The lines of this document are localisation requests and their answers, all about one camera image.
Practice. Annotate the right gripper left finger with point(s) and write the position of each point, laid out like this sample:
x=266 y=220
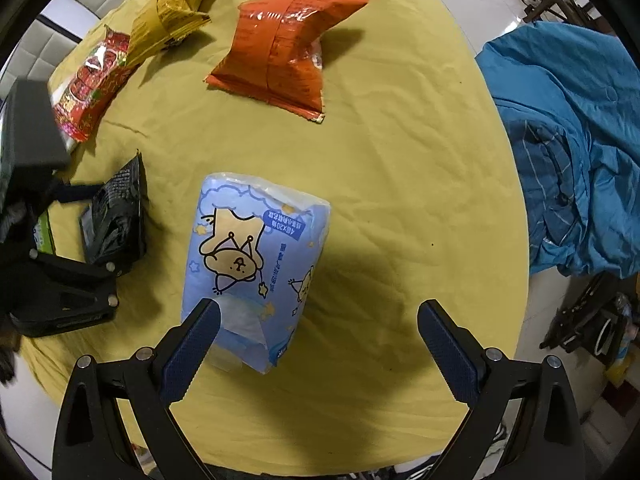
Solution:
x=91 y=440

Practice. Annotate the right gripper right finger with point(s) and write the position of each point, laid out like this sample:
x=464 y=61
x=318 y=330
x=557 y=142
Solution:
x=545 y=443

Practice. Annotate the black snack bag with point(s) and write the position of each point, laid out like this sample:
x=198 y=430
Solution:
x=113 y=225

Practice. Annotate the red floral snack bag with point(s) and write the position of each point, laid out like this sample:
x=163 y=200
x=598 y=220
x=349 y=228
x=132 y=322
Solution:
x=79 y=103

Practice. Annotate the blue cartoon tissue pack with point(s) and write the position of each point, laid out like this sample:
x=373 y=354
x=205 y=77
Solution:
x=253 y=250

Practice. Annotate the golden yellow snack bag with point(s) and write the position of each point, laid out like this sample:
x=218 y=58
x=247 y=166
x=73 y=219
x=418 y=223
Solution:
x=162 y=24

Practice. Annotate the orange-red snack bag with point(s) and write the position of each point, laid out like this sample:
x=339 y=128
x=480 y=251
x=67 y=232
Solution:
x=276 y=54

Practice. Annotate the white quilted chair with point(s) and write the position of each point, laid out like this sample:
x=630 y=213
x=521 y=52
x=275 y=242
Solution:
x=51 y=36

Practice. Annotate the yellow bed sheet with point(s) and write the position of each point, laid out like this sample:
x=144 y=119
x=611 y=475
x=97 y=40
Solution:
x=425 y=203

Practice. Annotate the blue crumpled blanket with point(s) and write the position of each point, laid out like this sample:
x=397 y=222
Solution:
x=569 y=100

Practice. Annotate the dark wooden chair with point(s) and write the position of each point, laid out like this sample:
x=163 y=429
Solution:
x=567 y=11

